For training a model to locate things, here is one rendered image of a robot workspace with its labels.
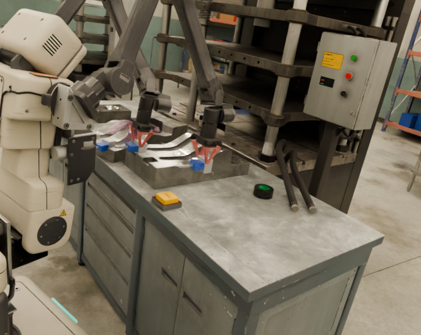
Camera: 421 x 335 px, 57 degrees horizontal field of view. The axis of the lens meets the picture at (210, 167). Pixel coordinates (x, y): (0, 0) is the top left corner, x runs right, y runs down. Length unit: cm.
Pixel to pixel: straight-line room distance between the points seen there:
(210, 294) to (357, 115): 105
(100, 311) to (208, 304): 91
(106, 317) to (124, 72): 134
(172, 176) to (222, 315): 56
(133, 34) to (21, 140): 44
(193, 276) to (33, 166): 63
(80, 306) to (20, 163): 108
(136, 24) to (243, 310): 88
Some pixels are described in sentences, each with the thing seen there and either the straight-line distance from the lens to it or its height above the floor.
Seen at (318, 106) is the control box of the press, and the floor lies 113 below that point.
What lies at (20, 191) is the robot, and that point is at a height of 86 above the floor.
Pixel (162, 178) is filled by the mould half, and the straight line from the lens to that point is 151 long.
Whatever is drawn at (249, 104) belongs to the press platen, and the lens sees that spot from 222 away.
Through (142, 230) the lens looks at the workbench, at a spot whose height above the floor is 60.
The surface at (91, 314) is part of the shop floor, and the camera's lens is 213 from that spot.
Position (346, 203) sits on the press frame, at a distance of 284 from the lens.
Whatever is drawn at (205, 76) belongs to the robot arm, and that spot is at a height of 126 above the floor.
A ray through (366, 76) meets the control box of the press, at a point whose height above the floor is 132.
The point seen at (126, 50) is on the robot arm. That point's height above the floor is 132.
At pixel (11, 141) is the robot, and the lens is 122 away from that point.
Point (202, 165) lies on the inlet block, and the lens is 143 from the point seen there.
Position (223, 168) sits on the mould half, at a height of 85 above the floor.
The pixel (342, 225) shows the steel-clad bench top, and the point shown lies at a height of 80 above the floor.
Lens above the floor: 145
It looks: 21 degrees down
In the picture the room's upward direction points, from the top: 9 degrees clockwise
